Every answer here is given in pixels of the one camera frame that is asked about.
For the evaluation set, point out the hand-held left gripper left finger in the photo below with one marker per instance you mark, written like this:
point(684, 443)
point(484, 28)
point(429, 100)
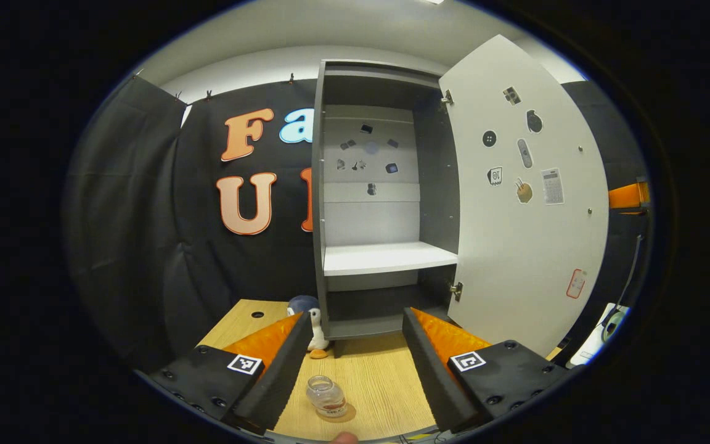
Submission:
point(281, 364)

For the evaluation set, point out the white flat sheet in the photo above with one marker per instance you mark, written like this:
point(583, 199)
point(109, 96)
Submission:
point(589, 348)

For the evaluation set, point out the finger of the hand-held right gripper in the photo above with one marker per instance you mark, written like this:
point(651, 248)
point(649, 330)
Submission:
point(626, 196)

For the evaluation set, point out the black backdrop cloth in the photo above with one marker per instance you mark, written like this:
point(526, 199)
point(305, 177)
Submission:
point(145, 216)

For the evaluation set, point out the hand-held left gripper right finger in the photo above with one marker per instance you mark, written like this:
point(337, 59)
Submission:
point(429, 370)

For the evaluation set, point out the penguin plush toy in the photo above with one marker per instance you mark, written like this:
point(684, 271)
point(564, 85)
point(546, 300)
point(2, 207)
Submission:
point(317, 327)

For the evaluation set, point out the round brown coaster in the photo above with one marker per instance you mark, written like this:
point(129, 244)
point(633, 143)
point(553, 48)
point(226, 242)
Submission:
point(350, 413)

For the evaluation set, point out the clear plastic bottle red label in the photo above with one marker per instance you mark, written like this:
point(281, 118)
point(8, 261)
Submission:
point(326, 398)

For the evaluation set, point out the white cabinet door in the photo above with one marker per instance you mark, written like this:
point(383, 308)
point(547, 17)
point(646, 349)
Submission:
point(515, 259)

